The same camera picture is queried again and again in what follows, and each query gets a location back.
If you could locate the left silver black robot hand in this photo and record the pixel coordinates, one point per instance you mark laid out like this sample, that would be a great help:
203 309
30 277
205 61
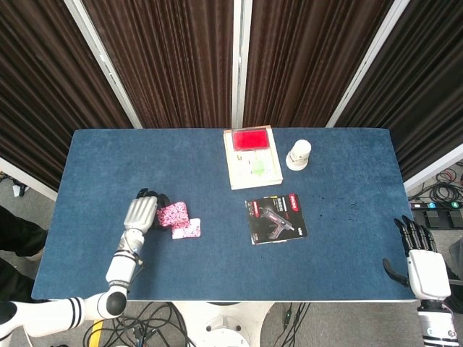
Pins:
139 213

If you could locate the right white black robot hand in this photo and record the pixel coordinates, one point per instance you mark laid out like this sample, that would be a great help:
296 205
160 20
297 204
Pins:
428 274

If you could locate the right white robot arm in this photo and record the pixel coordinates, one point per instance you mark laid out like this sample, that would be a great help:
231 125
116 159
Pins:
436 325

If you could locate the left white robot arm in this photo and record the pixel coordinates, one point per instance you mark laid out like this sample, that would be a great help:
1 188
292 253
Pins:
119 267

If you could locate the white cylindrical container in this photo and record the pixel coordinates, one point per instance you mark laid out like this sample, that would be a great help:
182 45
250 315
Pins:
299 153

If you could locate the black foot pedal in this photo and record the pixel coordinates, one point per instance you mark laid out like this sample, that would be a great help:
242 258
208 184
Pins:
456 218
436 218

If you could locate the blue table cloth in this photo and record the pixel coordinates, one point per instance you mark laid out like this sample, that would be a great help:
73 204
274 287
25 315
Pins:
217 267

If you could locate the flat white cardboard box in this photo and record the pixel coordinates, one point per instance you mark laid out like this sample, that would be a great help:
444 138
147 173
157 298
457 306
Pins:
255 180

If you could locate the white power adapter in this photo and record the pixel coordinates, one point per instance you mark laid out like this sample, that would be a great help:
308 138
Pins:
19 190

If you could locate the person in dark trousers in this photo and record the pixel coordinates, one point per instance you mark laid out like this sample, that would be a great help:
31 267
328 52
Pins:
18 235

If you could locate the translucent green cube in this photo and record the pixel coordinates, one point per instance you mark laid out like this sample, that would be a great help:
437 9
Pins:
258 168

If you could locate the clear case with red insert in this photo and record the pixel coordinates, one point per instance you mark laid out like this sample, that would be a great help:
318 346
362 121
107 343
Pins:
250 140

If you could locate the black glue gun package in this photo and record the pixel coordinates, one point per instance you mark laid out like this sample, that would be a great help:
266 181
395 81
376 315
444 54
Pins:
276 220

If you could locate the brown pleated curtain panel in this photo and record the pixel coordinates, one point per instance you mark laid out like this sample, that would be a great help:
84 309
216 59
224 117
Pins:
427 90
162 54
36 90
307 54

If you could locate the white partition frame post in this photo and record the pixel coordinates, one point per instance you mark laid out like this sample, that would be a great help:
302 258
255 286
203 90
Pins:
36 184
366 63
434 168
240 72
105 65

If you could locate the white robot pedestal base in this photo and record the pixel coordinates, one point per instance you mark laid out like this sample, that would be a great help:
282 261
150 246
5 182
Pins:
224 325

